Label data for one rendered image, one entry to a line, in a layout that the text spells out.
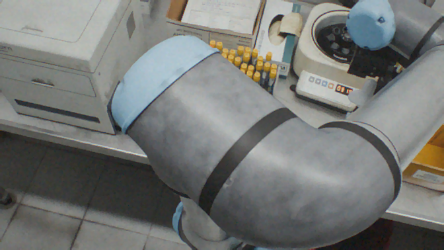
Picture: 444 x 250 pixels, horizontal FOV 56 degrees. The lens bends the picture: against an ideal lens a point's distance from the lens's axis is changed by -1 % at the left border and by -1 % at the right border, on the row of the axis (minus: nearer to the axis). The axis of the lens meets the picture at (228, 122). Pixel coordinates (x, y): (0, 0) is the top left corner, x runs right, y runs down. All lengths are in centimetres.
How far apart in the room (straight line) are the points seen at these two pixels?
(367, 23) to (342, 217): 37
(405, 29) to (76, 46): 60
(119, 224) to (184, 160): 162
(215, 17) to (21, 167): 129
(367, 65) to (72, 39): 59
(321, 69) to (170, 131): 84
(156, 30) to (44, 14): 44
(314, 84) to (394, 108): 73
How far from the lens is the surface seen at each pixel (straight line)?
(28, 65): 99
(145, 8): 136
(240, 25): 125
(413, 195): 114
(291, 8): 131
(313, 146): 33
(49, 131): 116
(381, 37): 64
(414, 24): 65
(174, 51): 37
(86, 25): 93
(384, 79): 86
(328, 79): 117
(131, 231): 193
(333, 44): 118
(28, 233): 204
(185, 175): 34
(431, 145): 122
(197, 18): 126
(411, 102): 46
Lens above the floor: 182
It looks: 58 degrees down
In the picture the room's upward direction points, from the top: 6 degrees clockwise
